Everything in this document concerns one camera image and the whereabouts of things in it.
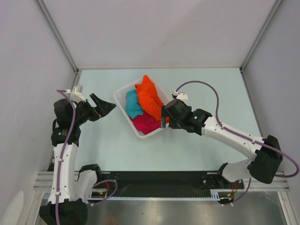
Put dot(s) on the frame post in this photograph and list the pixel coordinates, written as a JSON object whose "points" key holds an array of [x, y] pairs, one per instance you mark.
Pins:
{"points": [[55, 32], [265, 26]]}

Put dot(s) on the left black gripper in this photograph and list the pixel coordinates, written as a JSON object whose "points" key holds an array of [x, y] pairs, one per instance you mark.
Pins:
{"points": [[103, 108]]}

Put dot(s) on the magenta t-shirt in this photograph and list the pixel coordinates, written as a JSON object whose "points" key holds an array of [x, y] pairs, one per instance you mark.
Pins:
{"points": [[146, 123]]}

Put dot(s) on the orange t-shirt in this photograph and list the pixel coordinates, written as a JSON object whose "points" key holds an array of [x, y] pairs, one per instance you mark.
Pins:
{"points": [[148, 98]]}

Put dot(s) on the white plastic basket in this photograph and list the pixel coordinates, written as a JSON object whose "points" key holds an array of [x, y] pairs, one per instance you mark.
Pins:
{"points": [[120, 99]]}

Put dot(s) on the left rear frame post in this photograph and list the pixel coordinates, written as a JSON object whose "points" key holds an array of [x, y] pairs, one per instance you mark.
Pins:
{"points": [[55, 32]]}

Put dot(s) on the right rear frame post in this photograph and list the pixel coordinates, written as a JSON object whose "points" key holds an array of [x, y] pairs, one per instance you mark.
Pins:
{"points": [[265, 26]]}

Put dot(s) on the white slotted cable duct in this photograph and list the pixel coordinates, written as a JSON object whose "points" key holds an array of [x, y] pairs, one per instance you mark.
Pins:
{"points": [[214, 196]]}

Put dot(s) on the aluminium frame rail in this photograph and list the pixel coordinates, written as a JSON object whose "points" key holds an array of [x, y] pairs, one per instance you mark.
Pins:
{"points": [[44, 181]]}

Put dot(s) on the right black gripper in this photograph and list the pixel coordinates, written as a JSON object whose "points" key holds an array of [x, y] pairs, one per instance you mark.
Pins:
{"points": [[163, 116]]}

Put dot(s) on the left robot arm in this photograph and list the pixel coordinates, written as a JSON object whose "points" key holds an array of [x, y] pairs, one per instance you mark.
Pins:
{"points": [[69, 197]]}

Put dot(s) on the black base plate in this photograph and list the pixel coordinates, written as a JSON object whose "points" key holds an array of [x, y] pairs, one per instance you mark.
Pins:
{"points": [[172, 184]]}

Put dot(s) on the teal t-shirt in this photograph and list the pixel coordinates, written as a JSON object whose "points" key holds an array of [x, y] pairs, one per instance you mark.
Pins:
{"points": [[133, 108]]}

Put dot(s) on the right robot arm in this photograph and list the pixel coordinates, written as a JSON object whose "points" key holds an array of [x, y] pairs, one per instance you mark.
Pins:
{"points": [[261, 161]]}

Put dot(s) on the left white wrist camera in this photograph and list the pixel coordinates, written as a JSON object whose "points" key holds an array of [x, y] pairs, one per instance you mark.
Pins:
{"points": [[76, 94]]}

